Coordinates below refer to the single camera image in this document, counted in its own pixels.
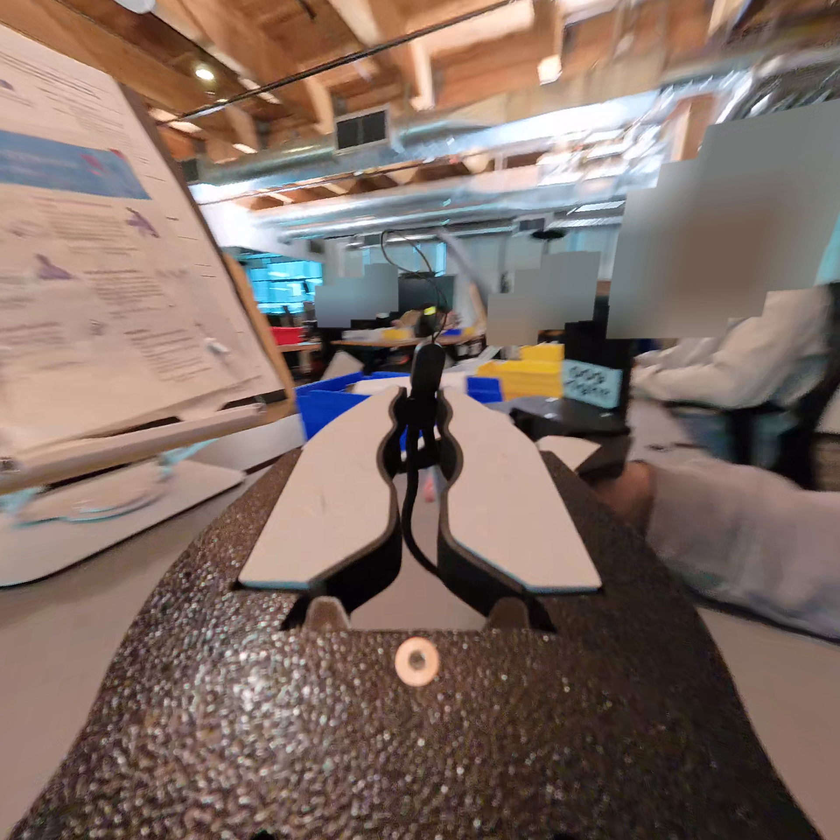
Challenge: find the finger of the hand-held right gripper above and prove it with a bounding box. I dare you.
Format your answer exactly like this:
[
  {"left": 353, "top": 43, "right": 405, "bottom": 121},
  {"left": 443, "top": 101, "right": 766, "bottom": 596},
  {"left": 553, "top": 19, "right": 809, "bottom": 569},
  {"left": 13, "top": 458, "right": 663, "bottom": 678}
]
[{"left": 538, "top": 435, "right": 602, "bottom": 475}]

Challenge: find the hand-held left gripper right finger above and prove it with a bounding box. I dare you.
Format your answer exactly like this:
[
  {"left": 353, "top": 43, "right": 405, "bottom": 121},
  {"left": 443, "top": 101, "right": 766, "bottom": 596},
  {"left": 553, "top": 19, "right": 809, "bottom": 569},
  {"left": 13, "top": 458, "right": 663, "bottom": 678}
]
[{"left": 436, "top": 387, "right": 603, "bottom": 618}]

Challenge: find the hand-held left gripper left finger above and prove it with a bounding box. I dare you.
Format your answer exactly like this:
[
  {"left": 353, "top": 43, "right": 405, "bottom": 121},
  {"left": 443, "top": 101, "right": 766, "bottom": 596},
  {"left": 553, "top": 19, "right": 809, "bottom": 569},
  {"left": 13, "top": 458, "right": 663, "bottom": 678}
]
[{"left": 236, "top": 385, "right": 404, "bottom": 614}]

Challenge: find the blue storage bin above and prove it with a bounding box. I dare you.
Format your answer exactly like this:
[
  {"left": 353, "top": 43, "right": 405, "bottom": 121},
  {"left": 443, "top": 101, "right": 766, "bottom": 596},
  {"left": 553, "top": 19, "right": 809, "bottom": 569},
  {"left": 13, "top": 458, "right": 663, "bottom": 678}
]
[{"left": 294, "top": 369, "right": 411, "bottom": 442}]

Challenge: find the black cable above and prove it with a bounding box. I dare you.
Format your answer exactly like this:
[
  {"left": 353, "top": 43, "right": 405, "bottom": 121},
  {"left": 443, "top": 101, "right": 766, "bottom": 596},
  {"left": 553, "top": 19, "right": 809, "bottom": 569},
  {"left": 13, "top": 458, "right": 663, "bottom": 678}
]
[{"left": 379, "top": 228, "right": 457, "bottom": 578}]

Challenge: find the person's right forearm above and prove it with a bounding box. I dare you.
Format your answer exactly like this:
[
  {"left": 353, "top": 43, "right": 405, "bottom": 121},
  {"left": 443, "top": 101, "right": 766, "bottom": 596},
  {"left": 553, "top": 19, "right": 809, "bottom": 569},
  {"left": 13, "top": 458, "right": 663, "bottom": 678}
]
[{"left": 646, "top": 456, "right": 840, "bottom": 641}]

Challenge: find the grey desk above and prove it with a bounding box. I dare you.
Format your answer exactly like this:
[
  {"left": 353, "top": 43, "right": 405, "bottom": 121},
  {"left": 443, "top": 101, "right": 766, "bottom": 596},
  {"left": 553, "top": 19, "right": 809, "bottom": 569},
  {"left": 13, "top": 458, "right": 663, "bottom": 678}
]
[{"left": 0, "top": 394, "right": 840, "bottom": 840}]

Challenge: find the black box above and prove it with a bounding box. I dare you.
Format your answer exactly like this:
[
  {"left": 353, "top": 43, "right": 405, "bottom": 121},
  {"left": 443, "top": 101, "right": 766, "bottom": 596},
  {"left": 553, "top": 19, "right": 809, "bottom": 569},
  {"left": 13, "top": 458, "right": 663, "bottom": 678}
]
[{"left": 511, "top": 394, "right": 632, "bottom": 439}]

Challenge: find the teal printed card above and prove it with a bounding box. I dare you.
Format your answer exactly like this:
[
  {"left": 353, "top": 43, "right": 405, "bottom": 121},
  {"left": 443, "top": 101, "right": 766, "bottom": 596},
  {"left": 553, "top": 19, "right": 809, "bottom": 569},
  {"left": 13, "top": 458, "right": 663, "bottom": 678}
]
[{"left": 563, "top": 360, "right": 623, "bottom": 409}]

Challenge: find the yellow plastic bin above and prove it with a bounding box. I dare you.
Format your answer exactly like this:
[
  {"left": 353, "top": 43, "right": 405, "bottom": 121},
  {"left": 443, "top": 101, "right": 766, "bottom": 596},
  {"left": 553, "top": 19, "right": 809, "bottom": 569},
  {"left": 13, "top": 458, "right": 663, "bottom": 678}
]
[{"left": 476, "top": 343, "right": 567, "bottom": 400}]

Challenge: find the wooden document stand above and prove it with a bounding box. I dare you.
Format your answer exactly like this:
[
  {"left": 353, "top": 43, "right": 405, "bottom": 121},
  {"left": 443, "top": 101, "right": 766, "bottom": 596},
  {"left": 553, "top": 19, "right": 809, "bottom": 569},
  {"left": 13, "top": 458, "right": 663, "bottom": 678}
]
[{"left": 0, "top": 20, "right": 298, "bottom": 588}]

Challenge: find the ceiling air vent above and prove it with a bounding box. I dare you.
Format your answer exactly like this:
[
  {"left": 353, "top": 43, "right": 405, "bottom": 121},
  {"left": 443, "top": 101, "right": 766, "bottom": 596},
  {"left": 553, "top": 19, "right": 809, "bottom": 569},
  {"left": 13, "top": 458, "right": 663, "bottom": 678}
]
[{"left": 333, "top": 108, "right": 391, "bottom": 155}]

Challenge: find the silver air duct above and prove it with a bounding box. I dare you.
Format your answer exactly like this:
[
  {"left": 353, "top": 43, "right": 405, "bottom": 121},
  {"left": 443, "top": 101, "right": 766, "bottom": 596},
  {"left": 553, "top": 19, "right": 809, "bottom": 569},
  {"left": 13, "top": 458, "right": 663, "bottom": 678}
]
[{"left": 190, "top": 88, "right": 840, "bottom": 231}]

